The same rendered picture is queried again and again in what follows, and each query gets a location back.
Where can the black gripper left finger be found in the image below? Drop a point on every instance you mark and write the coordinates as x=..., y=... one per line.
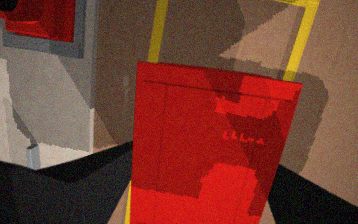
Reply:
x=82, y=191

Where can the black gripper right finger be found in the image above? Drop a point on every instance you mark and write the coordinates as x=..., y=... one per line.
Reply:
x=295, y=200

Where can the yellow flat bar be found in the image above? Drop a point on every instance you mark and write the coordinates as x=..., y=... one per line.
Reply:
x=295, y=56

